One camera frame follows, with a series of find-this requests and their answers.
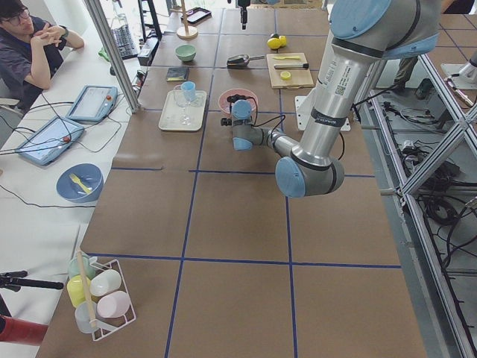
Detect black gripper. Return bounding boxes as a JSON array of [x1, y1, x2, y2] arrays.
[[221, 95, 256, 126], [238, 0, 250, 30]]

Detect pink bowl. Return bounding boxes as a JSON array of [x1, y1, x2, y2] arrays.
[[218, 88, 258, 114]]

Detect stainless steel ice scoop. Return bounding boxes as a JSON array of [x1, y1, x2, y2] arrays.
[[227, 54, 265, 69]]

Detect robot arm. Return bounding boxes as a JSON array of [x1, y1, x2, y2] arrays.
[[231, 0, 440, 198]]

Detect light blue plastic cup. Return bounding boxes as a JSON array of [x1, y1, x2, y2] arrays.
[[180, 81, 196, 102]]

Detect white plastic cup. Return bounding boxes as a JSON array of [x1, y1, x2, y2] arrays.
[[89, 269, 121, 297]]

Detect green plastic cup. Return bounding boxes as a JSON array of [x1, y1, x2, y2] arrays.
[[68, 254, 96, 280]]

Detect pink plastic cup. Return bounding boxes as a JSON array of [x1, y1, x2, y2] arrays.
[[97, 291, 131, 318]]

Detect yellow plastic cup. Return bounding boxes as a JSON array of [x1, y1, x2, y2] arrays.
[[66, 274, 86, 308]]

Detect clear grey plastic cup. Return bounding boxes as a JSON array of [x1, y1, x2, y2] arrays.
[[75, 301, 98, 333]]

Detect cream bear tray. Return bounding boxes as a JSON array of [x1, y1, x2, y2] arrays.
[[158, 90, 207, 131]]

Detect dark tray far table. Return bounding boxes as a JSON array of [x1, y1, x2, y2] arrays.
[[186, 7, 212, 25]]

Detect whole yellow lemon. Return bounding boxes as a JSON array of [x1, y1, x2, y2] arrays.
[[267, 37, 282, 50]]

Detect clear wine glass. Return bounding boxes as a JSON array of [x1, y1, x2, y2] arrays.
[[173, 84, 191, 125]]

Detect wooden stand with round base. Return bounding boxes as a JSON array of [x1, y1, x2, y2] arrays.
[[176, 0, 198, 40]]

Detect yellow plastic knife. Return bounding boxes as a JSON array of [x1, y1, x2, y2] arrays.
[[272, 55, 301, 60]]

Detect grey folded cloth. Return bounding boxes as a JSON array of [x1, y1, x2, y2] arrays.
[[165, 66, 189, 82]]

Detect green ceramic bowl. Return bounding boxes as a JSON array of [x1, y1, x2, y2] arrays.
[[175, 44, 197, 62]]

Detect lemon half slice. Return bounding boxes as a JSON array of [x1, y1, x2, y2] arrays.
[[279, 71, 292, 81]]

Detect wooden cutting board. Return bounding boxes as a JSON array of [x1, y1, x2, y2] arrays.
[[266, 52, 315, 89]]

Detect black keyboard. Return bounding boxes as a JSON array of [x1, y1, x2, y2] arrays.
[[111, 25, 139, 60]]

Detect blue teach pendant tablet far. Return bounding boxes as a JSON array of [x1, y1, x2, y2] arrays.
[[66, 85, 119, 123]]

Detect blue teach pendant tablet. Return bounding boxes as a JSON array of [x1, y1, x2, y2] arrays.
[[66, 85, 119, 123], [15, 116, 85, 166]]

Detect blue bowl on side desk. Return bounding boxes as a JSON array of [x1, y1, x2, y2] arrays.
[[56, 163, 104, 204]]

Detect yellow fork in bowl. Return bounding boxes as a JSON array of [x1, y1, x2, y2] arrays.
[[69, 173, 92, 195]]

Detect blue teach pendant tablet near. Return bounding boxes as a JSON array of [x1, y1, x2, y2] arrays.
[[15, 116, 85, 166]]

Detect seated person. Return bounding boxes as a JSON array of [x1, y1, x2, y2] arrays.
[[1, 1, 84, 112]]

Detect red object at corner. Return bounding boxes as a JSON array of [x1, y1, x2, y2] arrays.
[[0, 315, 48, 346]]

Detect aluminium frame post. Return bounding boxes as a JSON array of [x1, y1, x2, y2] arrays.
[[84, 0, 141, 113]]

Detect wooden rack handle stick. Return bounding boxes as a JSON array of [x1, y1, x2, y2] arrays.
[[77, 250, 98, 330]]

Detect white wire cup rack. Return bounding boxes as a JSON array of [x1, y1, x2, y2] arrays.
[[86, 257, 136, 342]]

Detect black tripod handle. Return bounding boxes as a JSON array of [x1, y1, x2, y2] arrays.
[[1, 270, 64, 292]]

